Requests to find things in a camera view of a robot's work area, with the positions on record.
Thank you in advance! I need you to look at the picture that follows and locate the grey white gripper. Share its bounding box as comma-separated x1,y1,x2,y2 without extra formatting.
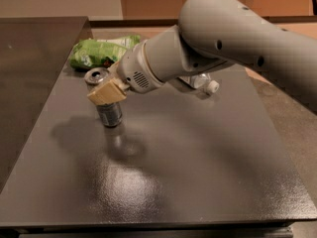
86,41,163,106

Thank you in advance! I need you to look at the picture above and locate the silver blue redbull can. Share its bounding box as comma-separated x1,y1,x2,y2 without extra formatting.
84,67,122,128

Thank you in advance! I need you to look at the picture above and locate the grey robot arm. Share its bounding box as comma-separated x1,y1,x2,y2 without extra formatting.
88,0,317,112

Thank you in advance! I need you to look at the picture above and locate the green chip bag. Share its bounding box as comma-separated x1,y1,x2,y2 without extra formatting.
70,35,141,69

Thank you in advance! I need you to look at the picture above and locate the clear plastic water bottle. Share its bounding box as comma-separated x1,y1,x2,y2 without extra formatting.
179,73,220,95

